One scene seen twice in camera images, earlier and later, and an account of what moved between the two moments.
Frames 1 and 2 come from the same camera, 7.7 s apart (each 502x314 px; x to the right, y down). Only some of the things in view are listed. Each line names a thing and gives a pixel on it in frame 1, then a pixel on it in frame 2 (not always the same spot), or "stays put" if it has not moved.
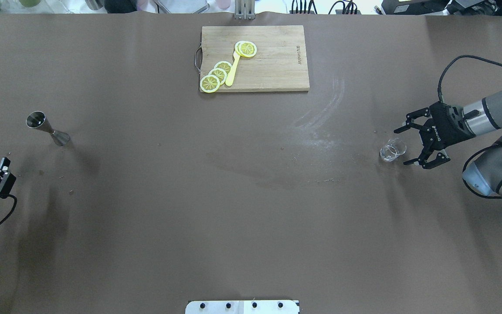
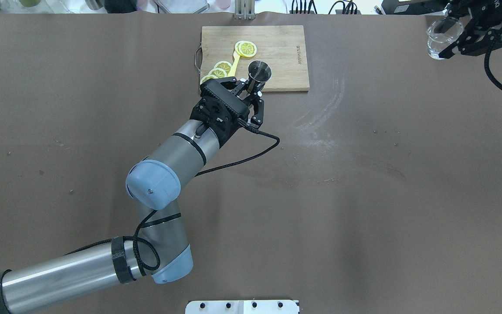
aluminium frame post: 244,9 stays put
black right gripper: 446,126 → 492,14
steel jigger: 37,120 → 259,73
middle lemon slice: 219,73 stays put
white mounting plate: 242,306 stays put
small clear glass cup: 393,148 → 441,33
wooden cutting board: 280,63 stays put
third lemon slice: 225,65 stays put
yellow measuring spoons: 246,49 stays put
